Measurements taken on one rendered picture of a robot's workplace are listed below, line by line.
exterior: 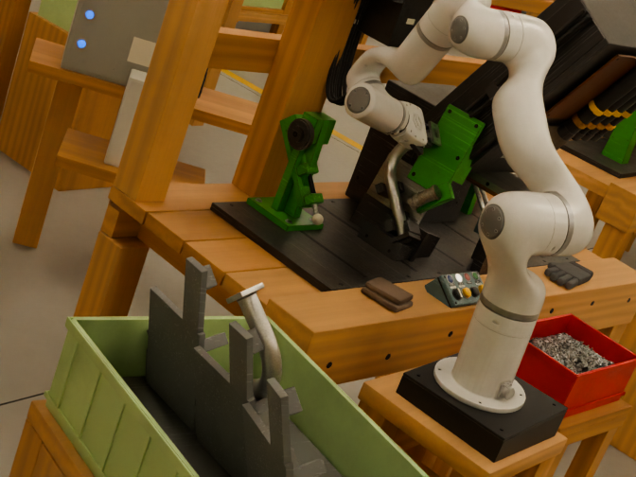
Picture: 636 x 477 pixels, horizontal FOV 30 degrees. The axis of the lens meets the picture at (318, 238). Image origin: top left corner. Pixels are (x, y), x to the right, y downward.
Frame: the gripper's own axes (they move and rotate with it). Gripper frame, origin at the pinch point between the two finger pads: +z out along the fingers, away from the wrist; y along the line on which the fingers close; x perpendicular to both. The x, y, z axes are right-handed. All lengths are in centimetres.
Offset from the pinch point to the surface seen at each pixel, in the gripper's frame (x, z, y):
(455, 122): -7.2, 2.8, 1.8
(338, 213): 30.2, 4.0, -10.4
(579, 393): -24, 6, -69
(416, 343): 5, -13, -53
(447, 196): -1.7, 2.4, -16.0
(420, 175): 4.6, 2.8, -8.5
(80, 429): 18, -108, -75
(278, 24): 299, 419, 309
